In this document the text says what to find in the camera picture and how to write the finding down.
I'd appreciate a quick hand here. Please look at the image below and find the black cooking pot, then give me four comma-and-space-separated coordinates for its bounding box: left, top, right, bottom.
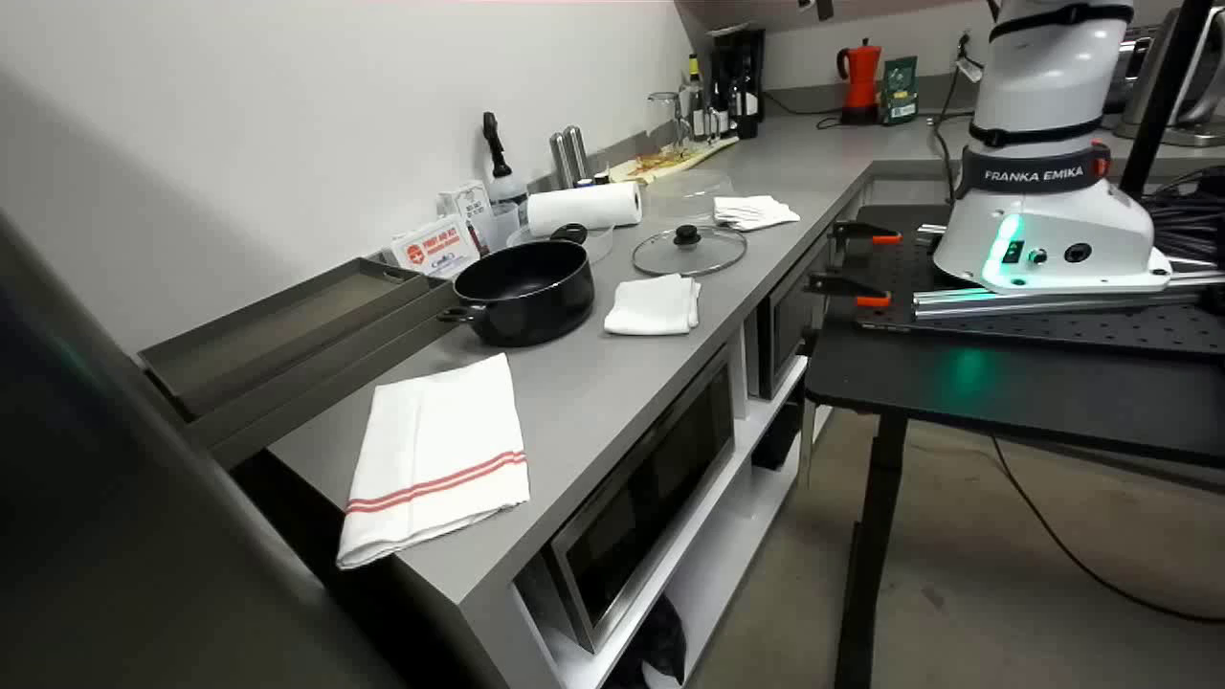
437, 221, 597, 350

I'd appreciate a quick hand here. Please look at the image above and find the red moka pot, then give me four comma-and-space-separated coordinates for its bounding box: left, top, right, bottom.
833, 36, 889, 128

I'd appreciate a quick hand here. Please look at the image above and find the folded white cloth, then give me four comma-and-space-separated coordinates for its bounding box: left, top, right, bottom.
601, 272, 704, 342

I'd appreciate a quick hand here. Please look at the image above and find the black microwave oven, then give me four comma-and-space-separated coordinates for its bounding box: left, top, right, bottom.
543, 342, 741, 656

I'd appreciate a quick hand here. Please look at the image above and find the small black built-in oven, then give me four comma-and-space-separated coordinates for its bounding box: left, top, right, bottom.
750, 244, 828, 404

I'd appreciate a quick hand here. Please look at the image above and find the crumpled white cloth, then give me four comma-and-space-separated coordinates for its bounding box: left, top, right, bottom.
707, 192, 804, 238

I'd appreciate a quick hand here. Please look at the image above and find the yellow wooden cutting board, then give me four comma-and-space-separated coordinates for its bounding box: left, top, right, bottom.
607, 135, 741, 188

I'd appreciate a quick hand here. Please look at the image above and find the steel shaker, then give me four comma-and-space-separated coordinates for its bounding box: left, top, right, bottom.
546, 128, 576, 192
562, 123, 597, 188

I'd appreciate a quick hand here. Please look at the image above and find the white card with red print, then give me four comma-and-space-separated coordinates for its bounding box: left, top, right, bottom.
390, 216, 481, 283

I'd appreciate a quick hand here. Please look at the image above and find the white towel with red stripes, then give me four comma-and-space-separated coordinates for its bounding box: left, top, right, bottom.
334, 353, 537, 575

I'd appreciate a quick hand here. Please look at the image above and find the black clamp with orange tip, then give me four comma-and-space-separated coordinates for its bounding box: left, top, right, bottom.
830, 220, 911, 253
804, 272, 894, 313

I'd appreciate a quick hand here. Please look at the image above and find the dark glass bottle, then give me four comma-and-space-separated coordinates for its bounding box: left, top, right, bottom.
682, 52, 713, 141

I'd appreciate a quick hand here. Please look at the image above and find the black object on shelf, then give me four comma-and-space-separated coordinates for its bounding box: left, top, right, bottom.
607, 594, 691, 689

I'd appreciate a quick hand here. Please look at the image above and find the dark grey metal tray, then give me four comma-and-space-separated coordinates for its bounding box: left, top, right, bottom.
132, 253, 462, 471

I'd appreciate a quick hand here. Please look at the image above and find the green box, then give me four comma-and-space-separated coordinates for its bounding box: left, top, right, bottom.
875, 53, 922, 128

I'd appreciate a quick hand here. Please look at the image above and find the black robot table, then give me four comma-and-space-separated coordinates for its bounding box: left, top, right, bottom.
798, 202, 1225, 689

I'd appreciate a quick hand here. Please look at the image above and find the black slanted pole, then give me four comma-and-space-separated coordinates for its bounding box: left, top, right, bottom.
1117, 0, 1222, 202

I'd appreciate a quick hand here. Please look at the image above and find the silver metal base rail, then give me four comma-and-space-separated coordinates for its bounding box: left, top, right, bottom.
908, 248, 1225, 322

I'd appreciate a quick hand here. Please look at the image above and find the black floor cable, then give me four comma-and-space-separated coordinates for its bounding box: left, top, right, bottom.
987, 433, 1225, 628

